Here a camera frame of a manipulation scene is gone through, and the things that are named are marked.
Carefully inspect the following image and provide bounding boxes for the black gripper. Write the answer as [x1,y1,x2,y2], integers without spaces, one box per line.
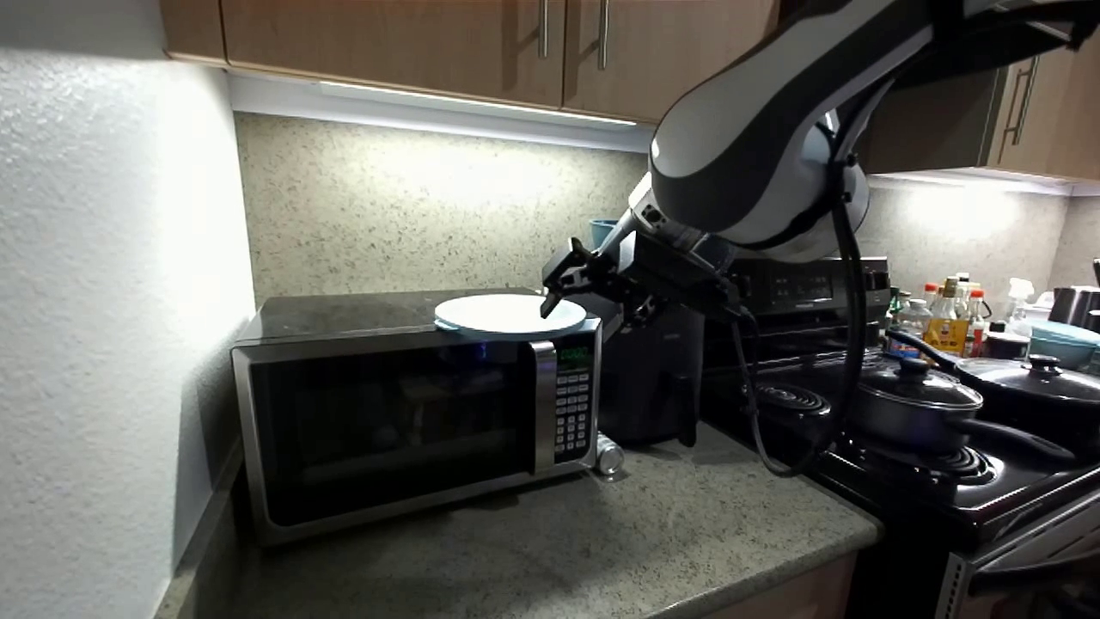
[540,231,734,327]

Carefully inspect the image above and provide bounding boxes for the clear round lid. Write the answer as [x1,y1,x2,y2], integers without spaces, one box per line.
[433,292,587,336]

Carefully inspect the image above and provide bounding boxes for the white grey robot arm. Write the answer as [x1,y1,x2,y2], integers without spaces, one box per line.
[542,0,1098,325]

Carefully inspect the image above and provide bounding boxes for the black pot with glass lid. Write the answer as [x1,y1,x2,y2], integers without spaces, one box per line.
[846,356,1074,467]

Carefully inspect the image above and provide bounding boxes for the wooden cabinet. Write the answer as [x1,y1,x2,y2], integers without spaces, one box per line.
[706,553,856,619]
[158,0,781,122]
[988,45,1100,184]

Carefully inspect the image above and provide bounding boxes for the stainless steel microwave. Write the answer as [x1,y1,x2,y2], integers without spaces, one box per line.
[234,292,602,543]

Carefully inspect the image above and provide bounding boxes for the yellow oil bottle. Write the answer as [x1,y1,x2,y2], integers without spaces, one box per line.
[922,279,969,356]

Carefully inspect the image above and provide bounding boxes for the red capped bottle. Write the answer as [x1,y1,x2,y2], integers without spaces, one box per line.
[965,287,989,359]

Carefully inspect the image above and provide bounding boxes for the wooden lower cabinet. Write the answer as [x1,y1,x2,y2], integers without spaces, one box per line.
[706,553,856,619]

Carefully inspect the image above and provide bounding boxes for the teal container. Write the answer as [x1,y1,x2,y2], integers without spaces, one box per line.
[1032,325,1100,367]

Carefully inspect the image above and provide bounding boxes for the black lidded pan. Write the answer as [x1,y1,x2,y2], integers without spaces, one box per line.
[887,329,1100,462]

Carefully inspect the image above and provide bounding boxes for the right wooden upper cabinet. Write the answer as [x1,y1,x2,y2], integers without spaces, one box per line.
[988,45,1100,184]

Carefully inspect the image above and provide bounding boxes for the black electric stove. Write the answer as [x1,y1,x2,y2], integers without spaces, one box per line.
[706,262,1100,619]

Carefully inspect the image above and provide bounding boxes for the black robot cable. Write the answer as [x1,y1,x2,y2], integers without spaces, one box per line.
[720,81,871,481]

